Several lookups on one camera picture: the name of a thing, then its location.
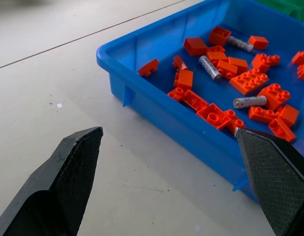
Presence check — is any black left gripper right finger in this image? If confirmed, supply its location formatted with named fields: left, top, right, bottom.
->
left=234, top=127, right=304, bottom=236

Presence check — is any green plastic bin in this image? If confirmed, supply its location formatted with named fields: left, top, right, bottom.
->
left=254, top=0, right=304, bottom=25

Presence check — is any blue plastic tray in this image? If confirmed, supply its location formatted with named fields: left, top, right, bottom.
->
left=96, top=0, right=304, bottom=204

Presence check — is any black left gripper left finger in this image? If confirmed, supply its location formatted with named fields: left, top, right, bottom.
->
left=0, top=126, right=104, bottom=236

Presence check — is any silver AA battery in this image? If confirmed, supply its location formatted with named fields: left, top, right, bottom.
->
left=227, top=35, right=254, bottom=52
left=232, top=95, right=268, bottom=109
left=198, top=55, right=222, bottom=82

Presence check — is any large orange toy brick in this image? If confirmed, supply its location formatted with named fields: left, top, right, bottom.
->
left=229, top=68, right=270, bottom=96

